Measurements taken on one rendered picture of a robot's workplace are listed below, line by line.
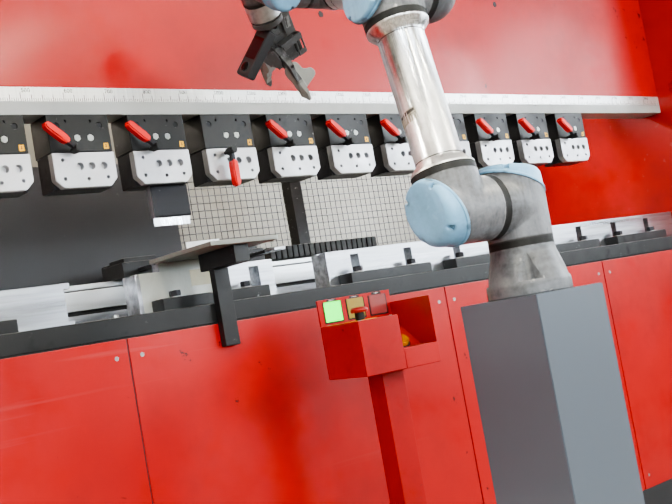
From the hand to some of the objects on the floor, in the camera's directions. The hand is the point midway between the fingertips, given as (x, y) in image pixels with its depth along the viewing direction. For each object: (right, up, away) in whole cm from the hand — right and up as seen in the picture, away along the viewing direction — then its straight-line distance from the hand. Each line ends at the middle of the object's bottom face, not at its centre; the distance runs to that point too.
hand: (288, 95), depth 240 cm
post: (+18, -140, +116) cm, 183 cm away
